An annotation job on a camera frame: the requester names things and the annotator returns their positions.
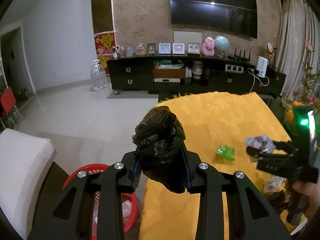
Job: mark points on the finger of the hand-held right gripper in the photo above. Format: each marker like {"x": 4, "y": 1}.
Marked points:
{"x": 272, "y": 165}
{"x": 283, "y": 146}

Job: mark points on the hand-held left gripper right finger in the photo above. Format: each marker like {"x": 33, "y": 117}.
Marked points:
{"x": 186, "y": 173}

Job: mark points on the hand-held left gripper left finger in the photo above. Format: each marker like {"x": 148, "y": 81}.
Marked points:
{"x": 136, "y": 175}

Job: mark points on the silver wrapper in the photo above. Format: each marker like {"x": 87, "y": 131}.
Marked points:
{"x": 257, "y": 142}

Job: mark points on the clear plastic wrapper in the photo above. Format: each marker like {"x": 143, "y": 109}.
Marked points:
{"x": 126, "y": 207}

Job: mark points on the dark green wrapper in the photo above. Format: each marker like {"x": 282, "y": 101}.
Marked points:
{"x": 276, "y": 200}

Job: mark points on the black plastic bag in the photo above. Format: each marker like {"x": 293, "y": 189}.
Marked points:
{"x": 160, "y": 142}

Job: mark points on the red plastic basket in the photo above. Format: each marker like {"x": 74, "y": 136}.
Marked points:
{"x": 132, "y": 218}

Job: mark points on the person's right hand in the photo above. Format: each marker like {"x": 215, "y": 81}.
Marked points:
{"x": 312, "y": 191}

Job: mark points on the glass bowl of oranges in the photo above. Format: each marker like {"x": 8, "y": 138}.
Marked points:
{"x": 290, "y": 113}

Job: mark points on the green snack wrapper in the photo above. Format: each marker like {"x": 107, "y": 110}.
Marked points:
{"x": 225, "y": 153}

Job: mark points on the yellow tablecloth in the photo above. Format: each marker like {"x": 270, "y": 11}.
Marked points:
{"x": 225, "y": 120}

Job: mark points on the flower bouquet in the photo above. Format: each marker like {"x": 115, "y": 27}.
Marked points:
{"x": 308, "y": 80}

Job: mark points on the white tower device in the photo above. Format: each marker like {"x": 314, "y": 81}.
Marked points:
{"x": 262, "y": 67}

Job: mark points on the white power strip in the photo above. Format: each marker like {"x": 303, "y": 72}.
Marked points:
{"x": 234, "y": 68}

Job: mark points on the round ornament on stand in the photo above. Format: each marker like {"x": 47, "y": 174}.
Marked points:
{"x": 270, "y": 49}

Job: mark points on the black router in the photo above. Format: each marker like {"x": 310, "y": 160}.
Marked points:
{"x": 238, "y": 57}

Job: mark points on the black TV cabinet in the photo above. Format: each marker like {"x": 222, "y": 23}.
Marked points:
{"x": 120, "y": 76}

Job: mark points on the small white bottle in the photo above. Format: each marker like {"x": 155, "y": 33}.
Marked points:
{"x": 188, "y": 72}

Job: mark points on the wooden box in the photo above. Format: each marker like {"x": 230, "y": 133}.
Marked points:
{"x": 168, "y": 73}

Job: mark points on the beige curtain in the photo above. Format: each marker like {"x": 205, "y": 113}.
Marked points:
{"x": 292, "y": 42}

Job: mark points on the labelled jar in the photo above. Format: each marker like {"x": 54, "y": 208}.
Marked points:
{"x": 197, "y": 70}

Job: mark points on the large clear water bottle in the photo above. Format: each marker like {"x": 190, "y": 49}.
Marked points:
{"x": 98, "y": 76}

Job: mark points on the green folded cloth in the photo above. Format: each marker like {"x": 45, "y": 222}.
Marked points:
{"x": 167, "y": 64}

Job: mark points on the white cushioned bench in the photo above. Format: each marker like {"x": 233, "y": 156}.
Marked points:
{"x": 22, "y": 170}

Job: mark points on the light blue desk globe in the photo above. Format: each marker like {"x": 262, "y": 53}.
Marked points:
{"x": 222, "y": 43}

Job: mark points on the white robot toy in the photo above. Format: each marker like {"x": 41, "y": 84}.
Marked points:
{"x": 115, "y": 52}

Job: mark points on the pink plush toy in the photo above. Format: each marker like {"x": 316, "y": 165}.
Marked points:
{"x": 208, "y": 47}

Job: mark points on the pink figurine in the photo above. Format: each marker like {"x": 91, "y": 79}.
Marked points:
{"x": 121, "y": 50}

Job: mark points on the pink snow globe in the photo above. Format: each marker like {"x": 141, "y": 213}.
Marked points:
{"x": 140, "y": 49}

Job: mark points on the red floral decoration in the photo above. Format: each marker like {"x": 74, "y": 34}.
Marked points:
{"x": 105, "y": 42}

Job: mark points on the red chair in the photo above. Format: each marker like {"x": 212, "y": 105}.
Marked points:
{"x": 7, "y": 102}

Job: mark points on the black television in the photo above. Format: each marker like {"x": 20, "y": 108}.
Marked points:
{"x": 212, "y": 12}

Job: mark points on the white picture frame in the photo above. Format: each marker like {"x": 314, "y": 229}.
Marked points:
{"x": 178, "y": 49}
{"x": 194, "y": 48}

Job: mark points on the blue picture frame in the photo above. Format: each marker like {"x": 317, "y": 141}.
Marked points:
{"x": 164, "y": 48}

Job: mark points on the small brown picture frame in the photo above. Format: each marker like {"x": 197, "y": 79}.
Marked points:
{"x": 151, "y": 48}

